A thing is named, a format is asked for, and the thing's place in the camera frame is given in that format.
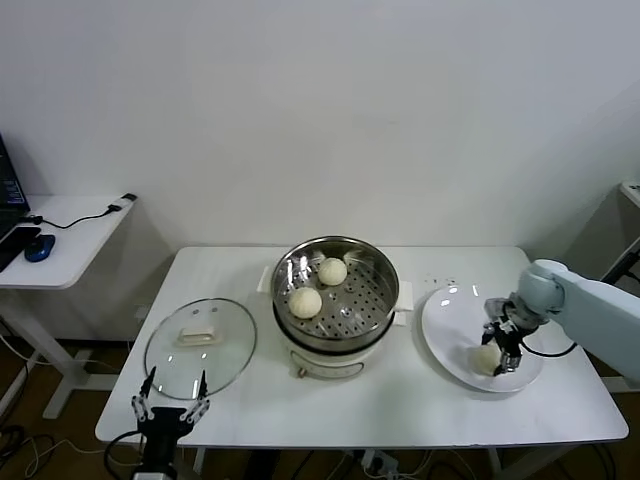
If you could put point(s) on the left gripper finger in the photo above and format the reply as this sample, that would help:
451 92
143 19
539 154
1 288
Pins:
145 390
202 392

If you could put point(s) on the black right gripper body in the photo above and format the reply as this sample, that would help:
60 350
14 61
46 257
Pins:
507 332

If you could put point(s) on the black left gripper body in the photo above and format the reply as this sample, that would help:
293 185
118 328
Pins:
162 427

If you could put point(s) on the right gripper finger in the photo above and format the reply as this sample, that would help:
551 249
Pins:
507 362
486 334

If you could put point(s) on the white steamed baozi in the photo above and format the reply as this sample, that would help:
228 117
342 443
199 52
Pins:
305 302
482 360
332 271

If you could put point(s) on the glass pot lid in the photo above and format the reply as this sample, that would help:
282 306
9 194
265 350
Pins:
230 325

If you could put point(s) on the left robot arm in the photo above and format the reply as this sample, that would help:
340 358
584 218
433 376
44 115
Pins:
155 472

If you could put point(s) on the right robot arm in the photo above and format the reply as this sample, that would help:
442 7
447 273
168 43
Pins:
590 310

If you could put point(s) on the stainless steel steamer basket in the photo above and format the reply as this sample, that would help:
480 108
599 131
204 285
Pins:
365 305

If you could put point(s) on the white round plate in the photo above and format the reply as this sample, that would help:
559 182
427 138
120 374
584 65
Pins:
450 320

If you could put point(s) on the cream electric cooking pot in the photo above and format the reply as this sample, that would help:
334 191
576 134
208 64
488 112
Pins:
330 361

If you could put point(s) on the white side desk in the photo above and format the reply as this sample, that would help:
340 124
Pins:
75 250

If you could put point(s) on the white power strip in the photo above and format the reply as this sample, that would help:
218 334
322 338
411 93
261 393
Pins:
380 461

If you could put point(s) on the blue computer mouse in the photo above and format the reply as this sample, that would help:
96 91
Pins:
40 248

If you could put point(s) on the black laptop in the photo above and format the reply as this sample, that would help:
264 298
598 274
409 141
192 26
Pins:
9 200

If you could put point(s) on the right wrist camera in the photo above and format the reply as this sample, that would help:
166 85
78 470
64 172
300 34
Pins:
497 306

